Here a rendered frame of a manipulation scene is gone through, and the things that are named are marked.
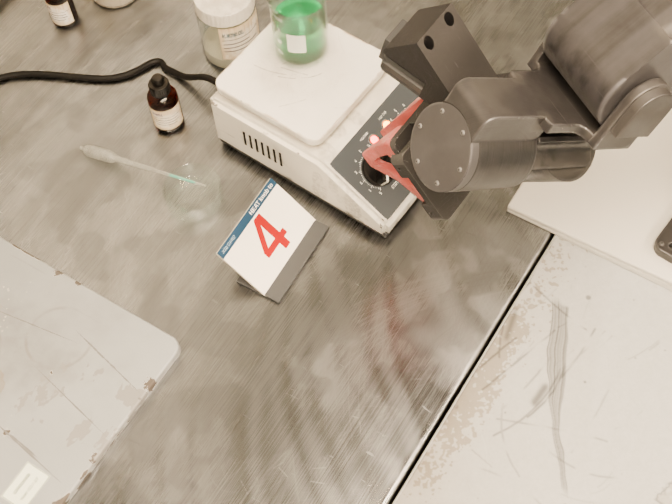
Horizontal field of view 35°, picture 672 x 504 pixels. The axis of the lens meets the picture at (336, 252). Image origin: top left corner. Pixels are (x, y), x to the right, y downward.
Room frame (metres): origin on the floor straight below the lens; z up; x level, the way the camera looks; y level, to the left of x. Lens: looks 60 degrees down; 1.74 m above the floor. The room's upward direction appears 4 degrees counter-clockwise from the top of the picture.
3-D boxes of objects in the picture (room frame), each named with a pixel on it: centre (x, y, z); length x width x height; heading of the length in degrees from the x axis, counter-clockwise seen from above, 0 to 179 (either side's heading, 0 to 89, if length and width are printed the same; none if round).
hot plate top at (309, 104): (0.63, 0.02, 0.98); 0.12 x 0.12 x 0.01; 51
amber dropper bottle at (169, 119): (0.65, 0.16, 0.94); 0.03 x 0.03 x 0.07
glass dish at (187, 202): (0.56, 0.13, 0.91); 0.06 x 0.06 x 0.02
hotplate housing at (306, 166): (0.62, 0.00, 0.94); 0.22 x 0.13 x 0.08; 51
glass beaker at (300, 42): (0.66, 0.02, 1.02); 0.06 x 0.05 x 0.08; 19
